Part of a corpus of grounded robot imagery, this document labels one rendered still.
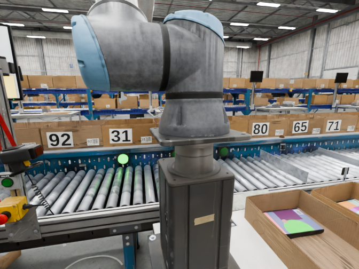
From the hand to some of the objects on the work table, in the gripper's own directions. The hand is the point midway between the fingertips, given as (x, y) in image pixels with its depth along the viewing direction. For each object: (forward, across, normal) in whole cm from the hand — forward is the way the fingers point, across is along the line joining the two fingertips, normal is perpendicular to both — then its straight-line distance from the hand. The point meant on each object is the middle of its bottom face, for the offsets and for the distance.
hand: (119, 102), depth 137 cm
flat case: (+41, -105, -92) cm, 145 cm away
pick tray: (+43, -110, -58) cm, 131 cm away
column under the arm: (+44, -101, -17) cm, 111 cm away
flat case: (+41, -100, -59) cm, 123 cm away
